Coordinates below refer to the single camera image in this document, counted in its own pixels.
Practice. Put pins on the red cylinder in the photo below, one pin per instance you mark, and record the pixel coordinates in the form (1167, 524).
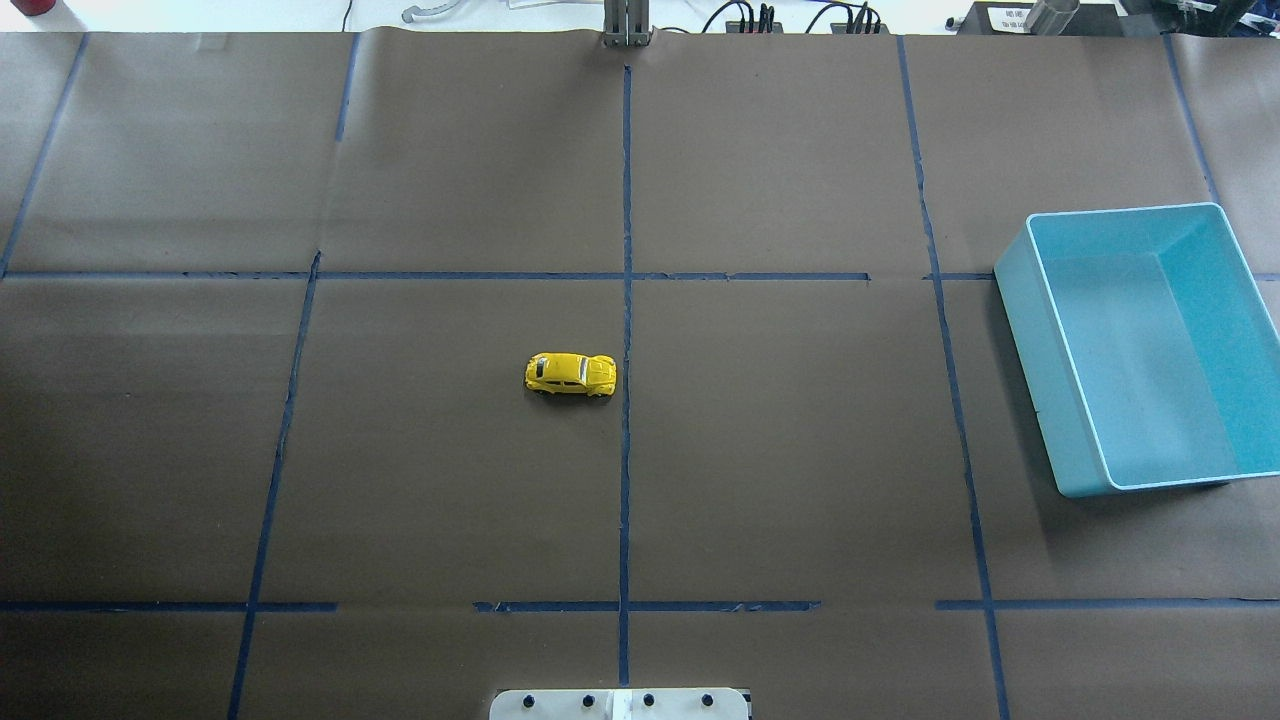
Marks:
(33, 8)

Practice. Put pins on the yellow beetle toy car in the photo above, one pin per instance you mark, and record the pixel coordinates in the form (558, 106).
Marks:
(559, 373)

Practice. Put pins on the aluminium frame post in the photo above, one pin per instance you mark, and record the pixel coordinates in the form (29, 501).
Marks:
(626, 23)

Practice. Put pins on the black label box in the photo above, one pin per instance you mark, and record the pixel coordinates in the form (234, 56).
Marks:
(1009, 18)

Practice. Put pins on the teal plastic bin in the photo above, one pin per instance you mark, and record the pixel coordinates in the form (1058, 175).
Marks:
(1147, 349)

